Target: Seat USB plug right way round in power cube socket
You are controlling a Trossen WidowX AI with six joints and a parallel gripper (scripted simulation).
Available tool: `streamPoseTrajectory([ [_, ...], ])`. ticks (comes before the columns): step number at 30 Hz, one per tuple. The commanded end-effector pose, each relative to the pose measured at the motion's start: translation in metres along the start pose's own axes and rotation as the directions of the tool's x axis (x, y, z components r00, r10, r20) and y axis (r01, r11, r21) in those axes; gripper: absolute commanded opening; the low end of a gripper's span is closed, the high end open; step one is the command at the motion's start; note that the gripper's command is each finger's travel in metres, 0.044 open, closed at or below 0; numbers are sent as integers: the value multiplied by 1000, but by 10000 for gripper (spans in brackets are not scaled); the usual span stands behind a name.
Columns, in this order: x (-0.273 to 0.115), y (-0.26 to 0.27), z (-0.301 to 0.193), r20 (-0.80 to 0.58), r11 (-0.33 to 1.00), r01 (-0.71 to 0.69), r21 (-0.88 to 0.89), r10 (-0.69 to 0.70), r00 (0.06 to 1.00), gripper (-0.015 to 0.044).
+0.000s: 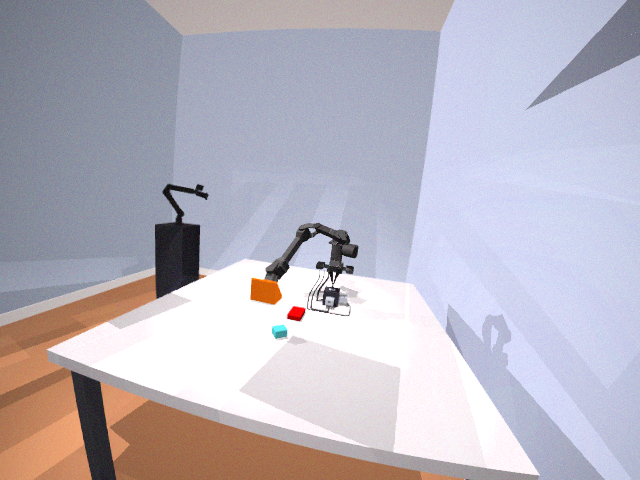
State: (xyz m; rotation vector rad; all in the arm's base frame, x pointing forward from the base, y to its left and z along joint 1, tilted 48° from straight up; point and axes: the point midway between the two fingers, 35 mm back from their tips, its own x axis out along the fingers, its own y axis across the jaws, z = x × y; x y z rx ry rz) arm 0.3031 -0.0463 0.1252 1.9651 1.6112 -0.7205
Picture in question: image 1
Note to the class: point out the red rectangular block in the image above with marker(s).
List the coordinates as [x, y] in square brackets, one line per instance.
[296, 313]

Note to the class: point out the small cyan block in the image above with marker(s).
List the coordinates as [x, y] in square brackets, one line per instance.
[279, 331]

